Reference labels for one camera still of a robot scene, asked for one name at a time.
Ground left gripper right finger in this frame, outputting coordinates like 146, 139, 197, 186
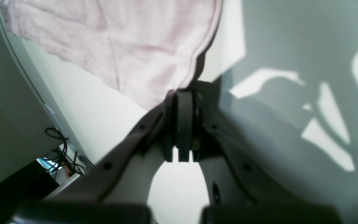
190, 81, 358, 224

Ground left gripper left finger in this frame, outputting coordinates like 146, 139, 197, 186
12, 90, 177, 224

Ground pink T-shirt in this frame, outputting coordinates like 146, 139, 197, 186
0, 0, 223, 110

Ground black cable bundle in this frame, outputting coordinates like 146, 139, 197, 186
44, 127, 88, 176

